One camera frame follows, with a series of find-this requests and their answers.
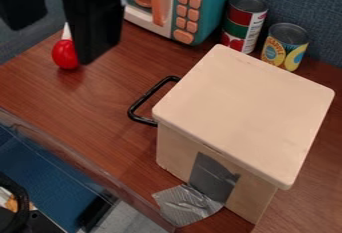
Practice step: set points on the teal toy microwave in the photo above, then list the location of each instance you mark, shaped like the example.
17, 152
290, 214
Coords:
205, 7

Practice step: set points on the cream wooden cabinet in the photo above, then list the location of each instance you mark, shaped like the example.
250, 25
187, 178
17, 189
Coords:
245, 110

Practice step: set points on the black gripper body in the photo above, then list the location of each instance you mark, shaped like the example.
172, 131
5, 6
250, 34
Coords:
95, 20

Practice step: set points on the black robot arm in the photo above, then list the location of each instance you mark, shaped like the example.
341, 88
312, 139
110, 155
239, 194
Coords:
20, 0

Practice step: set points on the grey tape strip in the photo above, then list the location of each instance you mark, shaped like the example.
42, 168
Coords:
196, 197

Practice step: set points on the red green white can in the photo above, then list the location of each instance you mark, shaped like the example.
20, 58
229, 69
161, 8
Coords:
242, 23

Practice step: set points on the red toy bottle white tip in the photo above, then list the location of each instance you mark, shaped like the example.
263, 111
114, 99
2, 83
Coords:
64, 54

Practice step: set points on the yellow blue can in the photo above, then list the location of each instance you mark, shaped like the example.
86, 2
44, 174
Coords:
282, 48

